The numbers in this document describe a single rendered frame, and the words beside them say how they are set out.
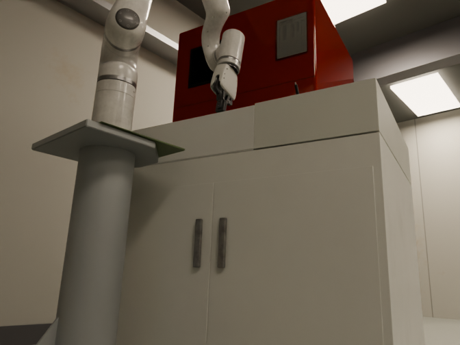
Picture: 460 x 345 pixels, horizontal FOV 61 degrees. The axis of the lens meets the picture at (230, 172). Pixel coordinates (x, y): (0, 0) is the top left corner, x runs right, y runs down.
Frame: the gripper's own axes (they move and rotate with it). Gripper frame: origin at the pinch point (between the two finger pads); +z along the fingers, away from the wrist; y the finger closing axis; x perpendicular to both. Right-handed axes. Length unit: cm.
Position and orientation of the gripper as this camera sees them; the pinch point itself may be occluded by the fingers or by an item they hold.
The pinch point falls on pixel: (221, 107)
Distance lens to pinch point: 132.2
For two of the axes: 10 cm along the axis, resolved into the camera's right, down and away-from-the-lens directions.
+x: 8.6, -1.0, -5.0
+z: -1.4, 8.9, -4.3
